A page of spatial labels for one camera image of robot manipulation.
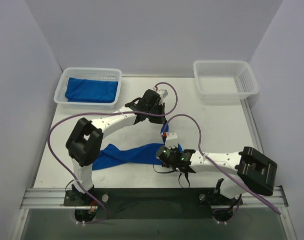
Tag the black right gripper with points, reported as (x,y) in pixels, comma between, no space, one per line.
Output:
(165,154)

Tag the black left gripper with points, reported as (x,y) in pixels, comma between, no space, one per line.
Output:
(159,114)

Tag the blue towels pile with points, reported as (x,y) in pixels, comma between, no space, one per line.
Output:
(111,156)

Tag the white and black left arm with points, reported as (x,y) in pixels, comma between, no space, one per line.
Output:
(85,141)

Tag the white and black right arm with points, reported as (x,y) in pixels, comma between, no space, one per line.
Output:
(248,167)

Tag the white basket with towels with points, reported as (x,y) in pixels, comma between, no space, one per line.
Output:
(224,80)

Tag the empty white plastic basket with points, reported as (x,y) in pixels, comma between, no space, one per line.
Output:
(103,74)

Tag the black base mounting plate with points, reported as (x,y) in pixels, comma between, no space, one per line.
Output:
(148,203)

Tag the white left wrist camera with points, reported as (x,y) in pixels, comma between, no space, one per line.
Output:
(162,93)

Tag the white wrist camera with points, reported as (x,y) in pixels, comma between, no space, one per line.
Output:
(162,93)
(170,140)

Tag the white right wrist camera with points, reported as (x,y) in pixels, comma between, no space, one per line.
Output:
(170,140)

